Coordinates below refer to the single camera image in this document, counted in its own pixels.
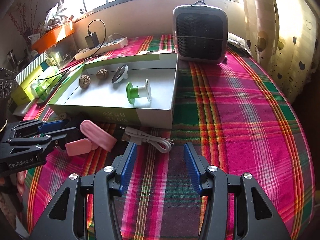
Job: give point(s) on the green and white spool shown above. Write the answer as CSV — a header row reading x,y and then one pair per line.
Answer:
x,y
132,91

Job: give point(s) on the pink and green plaid tablecloth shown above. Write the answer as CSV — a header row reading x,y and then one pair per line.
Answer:
x,y
237,130

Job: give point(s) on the grey fan heater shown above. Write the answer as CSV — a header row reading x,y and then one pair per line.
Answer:
x,y
200,35

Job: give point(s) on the dried twig decoration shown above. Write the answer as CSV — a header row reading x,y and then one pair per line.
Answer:
x,y
22,12

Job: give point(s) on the orange tray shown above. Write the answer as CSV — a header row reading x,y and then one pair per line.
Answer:
x,y
52,37

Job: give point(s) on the pink case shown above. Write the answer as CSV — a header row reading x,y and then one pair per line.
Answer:
x,y
100,135

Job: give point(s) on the deeply pitted brown walnut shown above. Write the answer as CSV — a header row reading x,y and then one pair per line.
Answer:
x,y
84,81

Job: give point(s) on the white power plug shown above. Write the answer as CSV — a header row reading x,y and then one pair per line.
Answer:
x,y
114,37

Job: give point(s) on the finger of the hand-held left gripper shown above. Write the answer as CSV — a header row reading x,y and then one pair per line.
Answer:
x,y
53,125
67,133

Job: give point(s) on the green plastic bottle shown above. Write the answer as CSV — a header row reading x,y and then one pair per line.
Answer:
x,y
42,85

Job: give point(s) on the cream heart print curtain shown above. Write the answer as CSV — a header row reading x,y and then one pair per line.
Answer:
x,y
287,42

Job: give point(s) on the black charger adapter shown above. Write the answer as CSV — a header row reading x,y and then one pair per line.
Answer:
x,y
91,40

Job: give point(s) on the white power strip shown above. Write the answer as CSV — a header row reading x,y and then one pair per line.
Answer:
x,y
110,45

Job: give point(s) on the green and white cardboard box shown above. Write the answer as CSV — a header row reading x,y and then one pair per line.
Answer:
x,y
155,118

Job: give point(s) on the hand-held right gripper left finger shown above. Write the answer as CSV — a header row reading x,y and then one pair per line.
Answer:
x,y
128,167

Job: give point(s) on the black and white round device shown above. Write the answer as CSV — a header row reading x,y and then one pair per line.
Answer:
x,y
118,75

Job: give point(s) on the white plastic bag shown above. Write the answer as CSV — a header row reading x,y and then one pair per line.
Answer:
x,y
57,13

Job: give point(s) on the striped gift box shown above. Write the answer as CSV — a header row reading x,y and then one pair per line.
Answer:
x,y
30,67

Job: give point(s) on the yellow-green cardboard box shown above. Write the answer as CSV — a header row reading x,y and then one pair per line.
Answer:
x,y
21,93

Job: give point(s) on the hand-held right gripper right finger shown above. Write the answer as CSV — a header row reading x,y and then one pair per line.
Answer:
x,y
191,168

